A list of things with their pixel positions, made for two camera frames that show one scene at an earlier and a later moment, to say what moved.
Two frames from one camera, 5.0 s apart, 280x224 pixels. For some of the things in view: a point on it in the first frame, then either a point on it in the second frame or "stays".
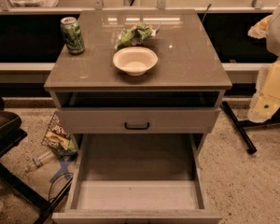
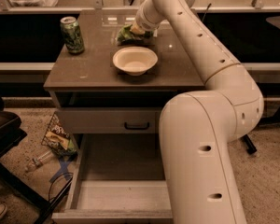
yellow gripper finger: x=259 y=30 to x=136 y=30
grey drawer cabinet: x=138 y=91 stays
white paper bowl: x=135 y=60 stays
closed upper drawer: x=141 y=120 stays
